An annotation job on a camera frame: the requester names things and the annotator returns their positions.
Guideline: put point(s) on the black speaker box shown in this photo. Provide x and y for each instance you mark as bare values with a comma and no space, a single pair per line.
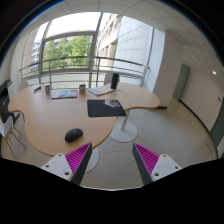
115,79

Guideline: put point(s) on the open book on desk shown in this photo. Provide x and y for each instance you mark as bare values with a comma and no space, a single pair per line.
101,90

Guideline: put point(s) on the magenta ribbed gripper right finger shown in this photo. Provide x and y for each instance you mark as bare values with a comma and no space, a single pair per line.
153,166

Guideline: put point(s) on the metal balcony railing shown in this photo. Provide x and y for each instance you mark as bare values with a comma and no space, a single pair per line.
70,72

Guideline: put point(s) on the white printed mug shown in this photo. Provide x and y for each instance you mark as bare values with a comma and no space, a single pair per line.
82,89

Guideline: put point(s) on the white chair wooden legs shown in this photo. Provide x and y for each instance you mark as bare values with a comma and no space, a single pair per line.
6,128

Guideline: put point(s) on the black computer mouse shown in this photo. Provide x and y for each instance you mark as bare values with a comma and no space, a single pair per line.
73,135

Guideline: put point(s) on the grey-green door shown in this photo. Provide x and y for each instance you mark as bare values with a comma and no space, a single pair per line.
183,75

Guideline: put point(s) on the dark pen on desk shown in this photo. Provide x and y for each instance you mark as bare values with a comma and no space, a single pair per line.
37,89

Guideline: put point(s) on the black mouse pad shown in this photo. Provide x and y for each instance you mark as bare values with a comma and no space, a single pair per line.
105,108

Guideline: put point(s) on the wooden curved desk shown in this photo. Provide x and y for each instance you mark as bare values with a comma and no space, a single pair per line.
46,120

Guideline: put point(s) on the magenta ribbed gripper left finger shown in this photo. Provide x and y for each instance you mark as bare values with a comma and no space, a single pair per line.
70,166

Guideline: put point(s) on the colourful magazine on desk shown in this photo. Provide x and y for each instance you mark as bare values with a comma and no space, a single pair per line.
64,94

